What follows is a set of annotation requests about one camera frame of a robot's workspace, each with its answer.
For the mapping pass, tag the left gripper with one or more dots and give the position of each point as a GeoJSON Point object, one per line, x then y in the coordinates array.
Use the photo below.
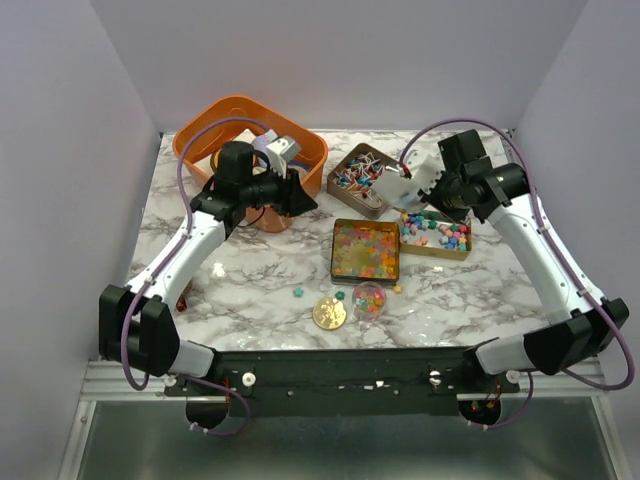
{"type": "Point", "coordinates": [294, 200]}

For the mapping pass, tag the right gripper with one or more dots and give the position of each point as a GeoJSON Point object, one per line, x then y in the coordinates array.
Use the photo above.
{"type": "Point", "coordinates": [429, 195]}

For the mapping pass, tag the gold tin of pastel candies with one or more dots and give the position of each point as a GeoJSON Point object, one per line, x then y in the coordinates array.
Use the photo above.
{"type": "Point", "coordinates": [432, 234]}

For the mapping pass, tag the tin of lollipops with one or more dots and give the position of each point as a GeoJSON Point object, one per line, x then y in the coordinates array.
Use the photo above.
{"type": "Point", "coordinates": [351, 181]}

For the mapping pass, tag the gold tin of translucent candies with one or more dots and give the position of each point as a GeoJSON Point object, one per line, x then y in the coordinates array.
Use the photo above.
{"type": "Point", "coordinates": [365, 250]}

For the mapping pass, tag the gold jar lid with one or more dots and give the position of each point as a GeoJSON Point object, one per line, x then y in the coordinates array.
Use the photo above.
{"type": "Point", "coordinates": [329, 313]}

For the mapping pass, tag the clear glass jar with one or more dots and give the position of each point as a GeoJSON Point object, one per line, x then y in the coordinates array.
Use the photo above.
{"type": "Point", "coordinates": [369, 300]}

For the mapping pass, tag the steel scoop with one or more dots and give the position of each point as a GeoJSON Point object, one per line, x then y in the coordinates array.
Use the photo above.
{"type": "Point", "coordinates": [407, 201]}

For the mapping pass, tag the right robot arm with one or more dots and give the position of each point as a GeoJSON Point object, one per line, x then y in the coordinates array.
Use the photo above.
{"type": "Point", "coordinates": [579, 315]}

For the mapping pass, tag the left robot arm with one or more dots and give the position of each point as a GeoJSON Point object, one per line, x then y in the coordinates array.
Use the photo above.
{"type": "Point", "coordinates": [136, 325]}

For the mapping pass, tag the orange plastic bin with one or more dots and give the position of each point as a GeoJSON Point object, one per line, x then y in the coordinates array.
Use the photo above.
{"type": "Point", "coordinates": [215, 120]}

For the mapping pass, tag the lavender cup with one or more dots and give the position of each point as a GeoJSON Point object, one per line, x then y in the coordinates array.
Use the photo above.
{"type": "Point", "coordinates": [261, 142]}

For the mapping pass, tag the white teacup red handle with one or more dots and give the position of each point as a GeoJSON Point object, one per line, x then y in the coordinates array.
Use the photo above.
{"type": "Point", "coordinates": [181, 303]}

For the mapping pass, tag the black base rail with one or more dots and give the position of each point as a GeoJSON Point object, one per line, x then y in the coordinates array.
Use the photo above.
{"type": "Point", "coordinates": [350, 382]}

